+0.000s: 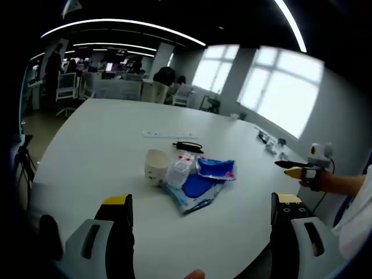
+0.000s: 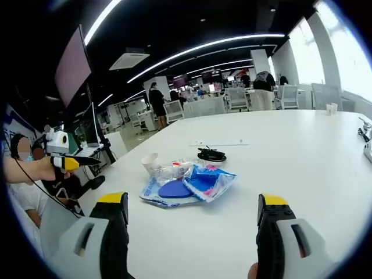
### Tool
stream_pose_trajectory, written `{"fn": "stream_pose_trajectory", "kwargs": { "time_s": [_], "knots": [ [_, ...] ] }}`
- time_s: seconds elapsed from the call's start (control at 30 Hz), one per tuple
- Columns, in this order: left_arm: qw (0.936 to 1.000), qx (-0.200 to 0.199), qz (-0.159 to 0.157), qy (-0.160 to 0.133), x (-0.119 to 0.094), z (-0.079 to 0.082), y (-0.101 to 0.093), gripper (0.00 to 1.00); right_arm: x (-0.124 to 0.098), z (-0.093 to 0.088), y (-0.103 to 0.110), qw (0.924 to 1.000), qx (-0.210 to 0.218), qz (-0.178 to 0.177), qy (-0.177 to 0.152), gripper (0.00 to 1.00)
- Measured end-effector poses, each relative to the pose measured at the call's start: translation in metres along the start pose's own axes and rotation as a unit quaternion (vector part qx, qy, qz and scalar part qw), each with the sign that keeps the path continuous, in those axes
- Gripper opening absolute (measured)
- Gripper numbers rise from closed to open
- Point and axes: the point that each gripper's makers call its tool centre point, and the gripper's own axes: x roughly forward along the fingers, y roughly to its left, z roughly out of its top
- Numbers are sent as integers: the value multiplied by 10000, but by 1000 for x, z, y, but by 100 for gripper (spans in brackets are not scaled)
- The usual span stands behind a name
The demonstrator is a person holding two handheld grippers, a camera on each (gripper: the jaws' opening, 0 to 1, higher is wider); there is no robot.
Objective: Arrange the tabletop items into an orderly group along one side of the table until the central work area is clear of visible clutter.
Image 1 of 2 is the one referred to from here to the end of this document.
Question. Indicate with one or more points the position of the person's white shirt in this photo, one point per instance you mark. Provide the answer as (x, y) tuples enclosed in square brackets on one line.
[(359, 221)]

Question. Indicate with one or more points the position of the dark rounded object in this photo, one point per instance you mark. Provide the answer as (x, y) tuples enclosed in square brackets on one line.
[(50, 238)]

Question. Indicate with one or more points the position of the small white box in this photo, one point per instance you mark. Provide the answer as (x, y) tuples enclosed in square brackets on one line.
[(234, 116)]

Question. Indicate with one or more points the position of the white power strip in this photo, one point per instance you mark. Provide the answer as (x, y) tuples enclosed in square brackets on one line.
[(168, 134)]

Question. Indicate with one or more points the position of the long ceiling light strip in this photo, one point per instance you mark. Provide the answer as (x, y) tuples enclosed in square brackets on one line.
[(293, 23), (125, 24)]

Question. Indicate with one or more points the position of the large pack with blue oval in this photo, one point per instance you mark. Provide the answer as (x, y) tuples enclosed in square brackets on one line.
[(196, 194)]

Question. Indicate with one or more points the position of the small round grey device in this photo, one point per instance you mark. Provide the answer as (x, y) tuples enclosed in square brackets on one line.
[(281, 141)]

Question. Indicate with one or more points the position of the white table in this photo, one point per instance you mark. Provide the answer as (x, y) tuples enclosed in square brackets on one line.
[(116, 151)]

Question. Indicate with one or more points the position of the blue tissue packet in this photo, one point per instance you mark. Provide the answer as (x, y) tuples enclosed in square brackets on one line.
[(216, 170)]

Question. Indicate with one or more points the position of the white handheld device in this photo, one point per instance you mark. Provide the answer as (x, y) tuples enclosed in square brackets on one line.
[(271, 146), (284, 154)]

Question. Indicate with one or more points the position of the person's right hand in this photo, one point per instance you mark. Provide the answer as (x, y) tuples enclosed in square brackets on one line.
[(308, 183)]

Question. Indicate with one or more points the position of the black tripod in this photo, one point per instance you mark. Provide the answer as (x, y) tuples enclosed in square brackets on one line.
[(24, 165)]

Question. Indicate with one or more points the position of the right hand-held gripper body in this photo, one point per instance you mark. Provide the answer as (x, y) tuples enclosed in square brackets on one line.
[(319, 155)]

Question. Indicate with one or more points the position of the small metal cart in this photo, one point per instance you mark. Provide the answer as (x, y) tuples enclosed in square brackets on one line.
[(210, 104)]

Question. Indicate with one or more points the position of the white office chair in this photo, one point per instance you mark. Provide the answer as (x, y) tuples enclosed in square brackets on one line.
[(183, 95), (67, 90)]

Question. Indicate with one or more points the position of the white paper cup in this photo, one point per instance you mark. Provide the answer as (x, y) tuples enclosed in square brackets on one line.
[(155, 168)]

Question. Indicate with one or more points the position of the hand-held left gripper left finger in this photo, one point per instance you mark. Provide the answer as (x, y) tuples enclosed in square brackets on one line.
[(96, 250)]

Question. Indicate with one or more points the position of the clear plastic bottle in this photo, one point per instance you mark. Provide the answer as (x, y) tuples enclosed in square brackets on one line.
[(178, 171)]

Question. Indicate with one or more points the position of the large window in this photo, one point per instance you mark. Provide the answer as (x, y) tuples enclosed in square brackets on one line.
[(215, 68), (284, 93)]

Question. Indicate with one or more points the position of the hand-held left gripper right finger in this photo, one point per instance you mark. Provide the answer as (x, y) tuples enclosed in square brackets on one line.
[(293, 250)]

